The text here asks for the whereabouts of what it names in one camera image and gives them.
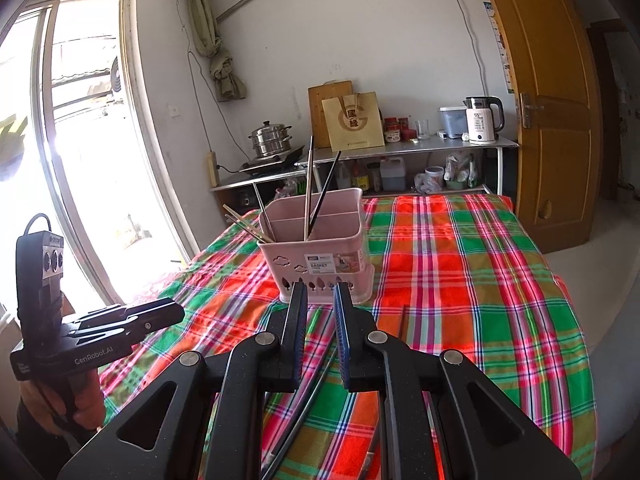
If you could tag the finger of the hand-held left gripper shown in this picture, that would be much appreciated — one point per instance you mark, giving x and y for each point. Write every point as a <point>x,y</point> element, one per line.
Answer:
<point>110,336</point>
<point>150,312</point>

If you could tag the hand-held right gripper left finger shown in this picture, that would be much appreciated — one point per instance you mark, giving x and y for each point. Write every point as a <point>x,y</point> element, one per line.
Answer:
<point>292,340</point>

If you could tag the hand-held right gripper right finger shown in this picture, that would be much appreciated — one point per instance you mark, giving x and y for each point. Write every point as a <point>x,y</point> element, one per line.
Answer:
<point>350,340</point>

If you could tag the pink utensil basket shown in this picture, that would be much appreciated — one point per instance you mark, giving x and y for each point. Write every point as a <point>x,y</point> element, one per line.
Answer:
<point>325,247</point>

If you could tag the wooden chopstick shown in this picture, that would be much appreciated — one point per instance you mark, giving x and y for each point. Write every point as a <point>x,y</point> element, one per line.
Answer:
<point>242,228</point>
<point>245,221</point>

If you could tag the metal chopstick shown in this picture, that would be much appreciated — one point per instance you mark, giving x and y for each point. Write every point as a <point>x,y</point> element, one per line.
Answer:
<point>309,185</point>
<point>261,205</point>

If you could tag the person's left forearm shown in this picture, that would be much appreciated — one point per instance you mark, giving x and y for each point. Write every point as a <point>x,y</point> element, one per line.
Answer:
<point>35,450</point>

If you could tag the person's left hand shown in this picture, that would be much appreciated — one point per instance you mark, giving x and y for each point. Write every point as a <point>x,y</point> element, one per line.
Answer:
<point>92,405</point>

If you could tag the plaid tablecloth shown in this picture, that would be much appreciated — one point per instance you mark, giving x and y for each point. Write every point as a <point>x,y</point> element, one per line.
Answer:
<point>450,285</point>

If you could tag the glass balcony door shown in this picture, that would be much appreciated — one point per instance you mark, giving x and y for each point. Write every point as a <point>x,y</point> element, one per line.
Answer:
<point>150,185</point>

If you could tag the beige power strip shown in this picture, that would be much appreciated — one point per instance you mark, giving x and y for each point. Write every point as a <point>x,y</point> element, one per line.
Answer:
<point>213,170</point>

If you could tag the low steel stand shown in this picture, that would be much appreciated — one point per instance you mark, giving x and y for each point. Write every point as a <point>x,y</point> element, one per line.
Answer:
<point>240,181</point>

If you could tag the plastic oil jug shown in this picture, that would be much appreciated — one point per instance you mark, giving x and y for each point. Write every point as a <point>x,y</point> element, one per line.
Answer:
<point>391,174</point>

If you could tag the white plastic bag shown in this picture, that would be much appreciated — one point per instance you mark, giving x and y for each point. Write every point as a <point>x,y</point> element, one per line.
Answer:
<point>429,181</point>

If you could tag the black induction cooker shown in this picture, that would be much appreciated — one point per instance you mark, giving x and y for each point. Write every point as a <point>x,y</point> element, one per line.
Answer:
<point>272,161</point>

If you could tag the steel steamer pot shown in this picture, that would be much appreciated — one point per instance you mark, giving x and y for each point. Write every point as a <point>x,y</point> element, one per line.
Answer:
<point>271,140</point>

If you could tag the green printed plastic bag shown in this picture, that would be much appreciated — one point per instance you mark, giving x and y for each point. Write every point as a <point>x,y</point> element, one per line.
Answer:
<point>460,167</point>

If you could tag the steel kitchen table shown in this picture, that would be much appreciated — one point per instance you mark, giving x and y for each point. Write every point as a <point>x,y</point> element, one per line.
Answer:
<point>425,147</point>

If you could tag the red jar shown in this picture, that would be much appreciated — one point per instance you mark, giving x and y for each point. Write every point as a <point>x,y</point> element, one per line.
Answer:
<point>391,131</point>
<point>403,124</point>

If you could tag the tan paper gift bag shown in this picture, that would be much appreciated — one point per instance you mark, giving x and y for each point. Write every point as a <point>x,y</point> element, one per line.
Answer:
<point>352,122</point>

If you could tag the clear drinking glass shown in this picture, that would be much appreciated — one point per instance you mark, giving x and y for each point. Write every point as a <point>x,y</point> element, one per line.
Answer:
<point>423,129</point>

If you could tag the wooden cutting board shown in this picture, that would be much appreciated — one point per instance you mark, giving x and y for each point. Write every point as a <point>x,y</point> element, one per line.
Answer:
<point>320,110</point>

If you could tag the outdoor air conditioner unit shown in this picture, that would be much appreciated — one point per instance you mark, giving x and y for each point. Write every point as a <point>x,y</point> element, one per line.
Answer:
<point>116,75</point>

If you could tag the blue lidded plastic container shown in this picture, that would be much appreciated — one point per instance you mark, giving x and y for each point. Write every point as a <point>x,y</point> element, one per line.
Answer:
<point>452,122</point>

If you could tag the white electric kettle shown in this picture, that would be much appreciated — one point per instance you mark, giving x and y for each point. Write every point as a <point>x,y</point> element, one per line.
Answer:
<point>482,122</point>

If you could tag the beige tied curtain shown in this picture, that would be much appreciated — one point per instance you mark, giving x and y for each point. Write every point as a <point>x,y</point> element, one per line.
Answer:
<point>212,35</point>

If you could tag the wooden door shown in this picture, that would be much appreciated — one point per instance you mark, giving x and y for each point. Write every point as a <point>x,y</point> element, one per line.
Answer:
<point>545,110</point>

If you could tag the wall calendar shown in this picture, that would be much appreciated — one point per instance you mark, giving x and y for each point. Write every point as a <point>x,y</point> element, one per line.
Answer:
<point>502,50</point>

